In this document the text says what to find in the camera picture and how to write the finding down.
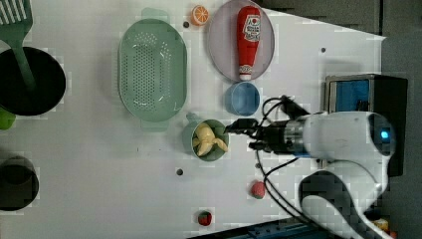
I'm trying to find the grey round plate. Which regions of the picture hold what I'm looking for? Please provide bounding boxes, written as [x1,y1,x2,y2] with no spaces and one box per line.
[207,0,275,82]

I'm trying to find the green mug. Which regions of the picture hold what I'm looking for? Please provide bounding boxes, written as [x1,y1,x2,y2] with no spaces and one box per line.
[182,113,229,161]

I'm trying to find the pink strawberry toy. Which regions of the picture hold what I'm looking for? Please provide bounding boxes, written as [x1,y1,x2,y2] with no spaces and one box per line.
[250,181,266,199]

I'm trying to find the silver black toaster oven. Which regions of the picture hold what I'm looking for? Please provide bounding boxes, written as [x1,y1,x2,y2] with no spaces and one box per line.
[323,74,408,177]

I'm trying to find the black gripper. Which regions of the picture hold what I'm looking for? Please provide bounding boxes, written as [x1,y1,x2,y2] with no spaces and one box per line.
[224,119,289,153]

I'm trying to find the blue cup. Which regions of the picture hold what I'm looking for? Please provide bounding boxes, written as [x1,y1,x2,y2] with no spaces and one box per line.
[224,82,260,117]

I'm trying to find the green perforated colander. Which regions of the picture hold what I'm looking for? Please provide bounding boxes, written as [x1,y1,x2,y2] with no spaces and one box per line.
[118,8,187,132]

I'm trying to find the red strawberry toy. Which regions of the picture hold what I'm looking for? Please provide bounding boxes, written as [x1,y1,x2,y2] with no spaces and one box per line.
[197,211,212,226]

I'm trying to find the lime green utensil handle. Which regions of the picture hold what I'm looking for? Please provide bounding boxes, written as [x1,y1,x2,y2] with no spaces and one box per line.
[0,109,16,130]

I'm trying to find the large black container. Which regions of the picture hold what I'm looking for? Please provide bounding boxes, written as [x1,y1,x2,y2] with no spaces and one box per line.
[0,47,66,116]

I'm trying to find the red plush ketchup bottle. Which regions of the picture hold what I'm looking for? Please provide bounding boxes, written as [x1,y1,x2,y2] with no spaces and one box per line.
[237,5,261,81]

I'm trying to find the green slotted spatula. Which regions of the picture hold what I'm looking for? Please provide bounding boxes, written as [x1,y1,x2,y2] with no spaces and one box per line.
[0,0,36,91]

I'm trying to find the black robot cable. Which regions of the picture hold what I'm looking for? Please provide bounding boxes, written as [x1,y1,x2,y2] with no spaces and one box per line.
[254,95,319,227]

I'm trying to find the blue metal frame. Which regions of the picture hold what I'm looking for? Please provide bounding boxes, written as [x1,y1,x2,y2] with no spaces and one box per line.
[189,221,336,239]

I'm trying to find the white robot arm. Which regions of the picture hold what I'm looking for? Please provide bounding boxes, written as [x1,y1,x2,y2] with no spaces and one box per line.
[225,112,395,239]

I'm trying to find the yellow red toy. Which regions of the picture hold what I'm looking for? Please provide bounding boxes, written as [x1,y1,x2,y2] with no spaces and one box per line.
[373,218,397,239]

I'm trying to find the orange slice toy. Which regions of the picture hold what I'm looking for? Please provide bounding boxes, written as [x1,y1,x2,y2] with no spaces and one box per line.
[191,5,209,26]

